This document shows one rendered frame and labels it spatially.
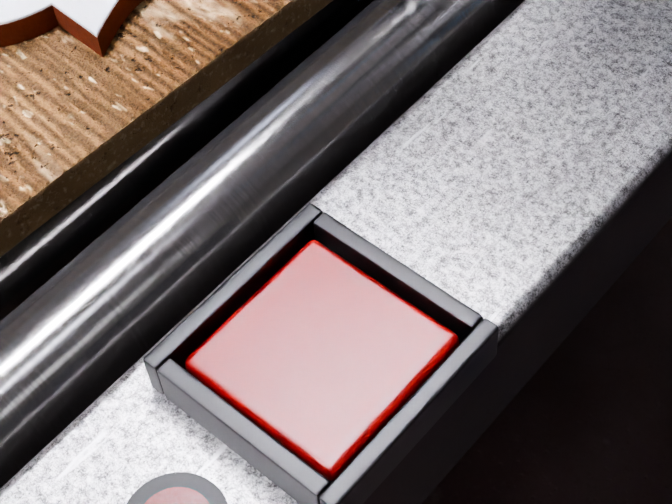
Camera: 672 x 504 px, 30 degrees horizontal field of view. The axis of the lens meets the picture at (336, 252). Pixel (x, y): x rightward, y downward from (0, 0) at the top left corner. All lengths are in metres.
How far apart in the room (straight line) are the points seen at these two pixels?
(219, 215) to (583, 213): 0.12
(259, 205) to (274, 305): 0.06
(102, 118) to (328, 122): 0.08
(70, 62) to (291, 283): 0.12
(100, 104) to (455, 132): 0.12
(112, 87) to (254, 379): 0.13
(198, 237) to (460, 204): 0.09
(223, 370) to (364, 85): 0.13
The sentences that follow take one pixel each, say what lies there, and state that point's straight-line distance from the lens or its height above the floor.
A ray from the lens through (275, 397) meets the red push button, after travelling 0.37.
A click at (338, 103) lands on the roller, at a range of 0.45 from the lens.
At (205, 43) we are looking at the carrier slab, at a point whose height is 0.94.
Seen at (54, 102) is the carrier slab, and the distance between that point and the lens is 0.44.
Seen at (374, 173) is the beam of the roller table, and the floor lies 0.91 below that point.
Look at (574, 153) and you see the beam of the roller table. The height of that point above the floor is 0.92.
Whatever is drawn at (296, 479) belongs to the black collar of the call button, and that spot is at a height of 0.93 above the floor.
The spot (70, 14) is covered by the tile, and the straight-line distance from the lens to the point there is 0.46.
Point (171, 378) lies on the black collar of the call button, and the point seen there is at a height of 0.93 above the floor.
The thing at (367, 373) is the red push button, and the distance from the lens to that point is 0.37.
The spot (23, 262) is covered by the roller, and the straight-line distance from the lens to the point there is 0.44.
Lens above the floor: 1.25
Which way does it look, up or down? 54 degrees down
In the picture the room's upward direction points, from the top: 5 degrees counter-clockwise
